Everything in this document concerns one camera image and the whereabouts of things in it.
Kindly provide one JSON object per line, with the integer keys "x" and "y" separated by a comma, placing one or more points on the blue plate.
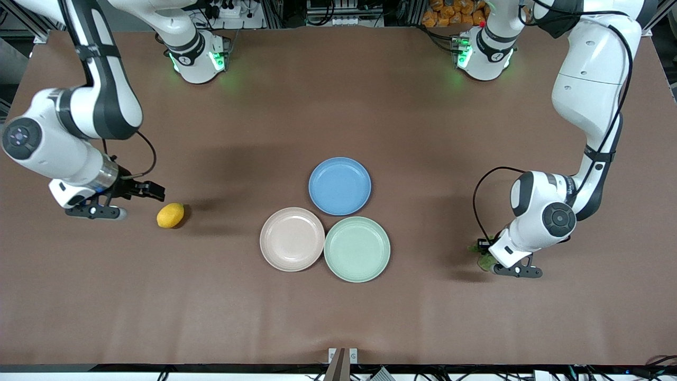
{"x": 339, "y": 186}

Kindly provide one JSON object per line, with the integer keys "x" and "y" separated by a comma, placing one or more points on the pile of orange items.
{"x": 449, "y": 13}

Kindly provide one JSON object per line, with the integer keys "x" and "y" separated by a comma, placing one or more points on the green lettuce leaf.
{"x": 484, "y": 260}

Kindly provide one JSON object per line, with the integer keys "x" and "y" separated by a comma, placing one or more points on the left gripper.
{"x": 483, "y": 245}

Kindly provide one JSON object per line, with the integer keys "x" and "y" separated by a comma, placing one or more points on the pale pink plate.
{"x": 292, "y": 239}

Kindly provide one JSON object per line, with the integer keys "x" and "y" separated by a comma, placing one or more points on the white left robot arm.
{"x": 587, "y": 90}

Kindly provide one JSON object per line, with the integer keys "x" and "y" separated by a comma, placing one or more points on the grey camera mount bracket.
{"x": 342, "y": 365}

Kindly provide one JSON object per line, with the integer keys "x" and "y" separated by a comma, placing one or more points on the pale green plate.
{"x": 357, "y": 248}

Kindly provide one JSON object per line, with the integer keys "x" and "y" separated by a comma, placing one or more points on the white power strip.
{"x": 232, "y": 21}

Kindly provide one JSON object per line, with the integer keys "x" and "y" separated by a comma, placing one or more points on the yellow lemon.
{"x": 170, "y": 215}

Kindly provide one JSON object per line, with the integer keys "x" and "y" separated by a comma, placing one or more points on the grey electronics rack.
{"x": 344, "y": 13}

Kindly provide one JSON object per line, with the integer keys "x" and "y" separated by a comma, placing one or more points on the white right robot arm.
{"x": 106, "y": 106}

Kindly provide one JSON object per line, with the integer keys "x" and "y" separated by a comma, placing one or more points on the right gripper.
{"x": 128, "y": 187}

